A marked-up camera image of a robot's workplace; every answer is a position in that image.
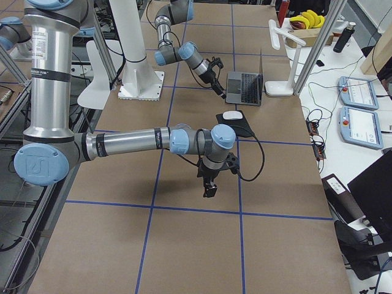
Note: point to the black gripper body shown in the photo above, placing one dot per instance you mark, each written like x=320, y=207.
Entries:
x=208, y=174
x=209, y=76

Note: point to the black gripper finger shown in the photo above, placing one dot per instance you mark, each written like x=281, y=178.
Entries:
x=219, y=90
x=210, y=189

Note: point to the grey laptop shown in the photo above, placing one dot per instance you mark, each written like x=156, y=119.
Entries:
x=245, y=81

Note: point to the white computer mouse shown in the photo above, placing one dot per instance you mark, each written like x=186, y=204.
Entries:
x=232, y=115

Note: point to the dark mouse pad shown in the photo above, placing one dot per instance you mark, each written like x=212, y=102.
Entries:
x=241, y=127

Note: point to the red cylinder bottle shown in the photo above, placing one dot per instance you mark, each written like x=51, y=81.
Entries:
x=283, y=8

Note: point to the yellow bananas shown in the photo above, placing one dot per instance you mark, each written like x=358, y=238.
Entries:
x=307, y=20

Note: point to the near teach pendant tablet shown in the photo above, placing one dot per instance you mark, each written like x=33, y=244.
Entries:
x=360, y=127

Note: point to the teach pendant tablet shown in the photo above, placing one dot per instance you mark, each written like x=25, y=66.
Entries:
x=357, y=92
x=360, y=127

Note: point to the far teach pendant tablet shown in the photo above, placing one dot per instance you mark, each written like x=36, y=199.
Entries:
x=357, y=92

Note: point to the black water bottle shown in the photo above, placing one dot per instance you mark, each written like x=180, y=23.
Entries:
x=344, y=37

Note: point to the black monitor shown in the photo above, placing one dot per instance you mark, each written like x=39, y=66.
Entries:
x=371, y=190

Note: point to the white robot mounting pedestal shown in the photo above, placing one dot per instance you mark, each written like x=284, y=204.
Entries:
x=139, y=80

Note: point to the aluminium frame post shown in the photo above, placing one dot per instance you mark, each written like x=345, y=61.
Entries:
x=335, y=10

